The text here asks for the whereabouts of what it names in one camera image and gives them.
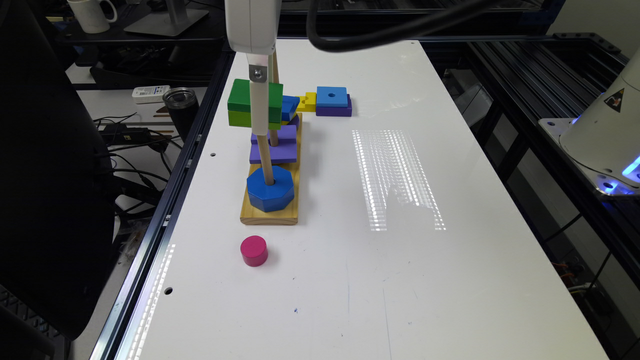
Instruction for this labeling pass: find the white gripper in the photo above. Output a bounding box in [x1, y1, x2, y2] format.
[224, 0, 282, 136]

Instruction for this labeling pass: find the dark green square block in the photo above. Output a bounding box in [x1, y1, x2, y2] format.
[227, 79, 284, 125]

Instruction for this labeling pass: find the light green block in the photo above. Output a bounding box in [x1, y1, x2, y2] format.
[228, 110, 281, 130]

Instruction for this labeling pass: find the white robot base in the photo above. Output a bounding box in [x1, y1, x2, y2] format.
[538, 55, 639, 196]

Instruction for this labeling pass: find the blue block on rear peg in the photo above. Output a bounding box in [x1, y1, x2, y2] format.
[281, 95, 300, 122]

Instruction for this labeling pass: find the yellow block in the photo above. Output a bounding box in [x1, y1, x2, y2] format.
[296, 92, 317, 112]

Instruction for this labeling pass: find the light blue square block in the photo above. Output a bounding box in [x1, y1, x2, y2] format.
[316, 86, 348, 108]

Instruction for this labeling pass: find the dark purple square block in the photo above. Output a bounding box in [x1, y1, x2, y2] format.
[316, 95, 353, 117]

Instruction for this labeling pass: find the purple square block on peg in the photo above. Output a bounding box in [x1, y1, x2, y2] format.
[249, 125, 298, 164]

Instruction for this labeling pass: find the blue octagon block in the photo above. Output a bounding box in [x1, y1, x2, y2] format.
[247, 166, 295, 212]

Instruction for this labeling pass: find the pink cylinder block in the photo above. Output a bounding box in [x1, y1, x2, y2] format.
[240, 235, 269, 267]

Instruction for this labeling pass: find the rear wooden peg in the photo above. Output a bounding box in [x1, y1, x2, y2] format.
[269, 51, 280, 83]

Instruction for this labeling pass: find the wooden peg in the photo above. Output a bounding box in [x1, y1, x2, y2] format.
[269, 130, 279, 147]
[269, 51, 280, 83]
[256, 135, 275, 186]

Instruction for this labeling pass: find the front wooden peg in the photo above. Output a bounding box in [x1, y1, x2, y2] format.
[256, 135, 275, 186]

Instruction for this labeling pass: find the middle wooden peg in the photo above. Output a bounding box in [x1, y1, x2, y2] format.
[269, 130, 279, 147]

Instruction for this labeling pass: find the black tumbler cup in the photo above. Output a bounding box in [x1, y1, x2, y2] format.
[162, 87, 199, 140]

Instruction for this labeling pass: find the monitor stand base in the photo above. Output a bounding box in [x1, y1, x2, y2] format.
[124, 0, 209, 37]

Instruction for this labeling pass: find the white remote control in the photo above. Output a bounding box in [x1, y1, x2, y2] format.
[132, 85, 171, 104]

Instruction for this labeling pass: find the wooden peg base board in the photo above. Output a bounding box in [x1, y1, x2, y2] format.
[240, 112, 303, 225]

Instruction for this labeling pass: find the white mug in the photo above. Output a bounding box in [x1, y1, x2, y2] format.
[67, 0, 118, 34]

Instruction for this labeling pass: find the black office chair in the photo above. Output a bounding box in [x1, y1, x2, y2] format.
[1, 0, 116, 340]

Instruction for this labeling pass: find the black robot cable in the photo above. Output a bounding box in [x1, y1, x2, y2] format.
[305, 0, 501, 54]

